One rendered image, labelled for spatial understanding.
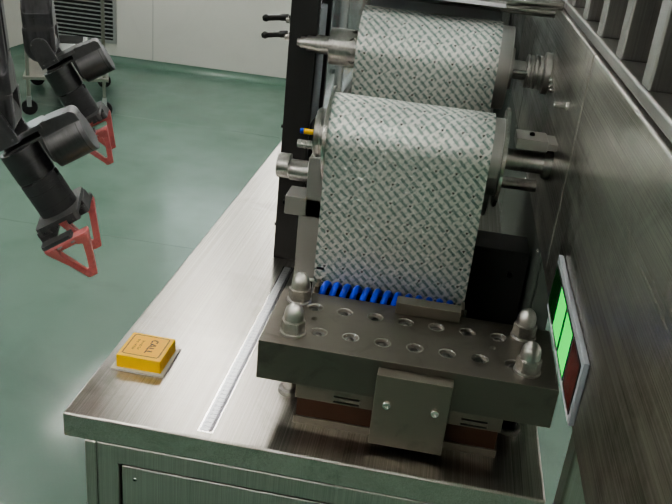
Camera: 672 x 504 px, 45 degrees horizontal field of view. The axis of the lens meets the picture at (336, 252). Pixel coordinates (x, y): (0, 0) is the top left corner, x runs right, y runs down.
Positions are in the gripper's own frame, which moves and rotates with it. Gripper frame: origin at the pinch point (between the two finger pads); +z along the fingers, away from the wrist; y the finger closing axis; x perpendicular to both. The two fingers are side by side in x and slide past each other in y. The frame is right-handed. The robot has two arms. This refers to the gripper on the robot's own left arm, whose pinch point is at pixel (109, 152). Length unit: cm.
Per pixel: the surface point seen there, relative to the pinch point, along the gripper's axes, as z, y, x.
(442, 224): 15, -61, -49
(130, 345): 13, -56, 1
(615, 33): -5, -73, -76
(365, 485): 33, -84, -23
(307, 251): 17, -47, -29
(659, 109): -11, -107, -63
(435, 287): 25, -62, -45
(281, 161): 2, -45, -32
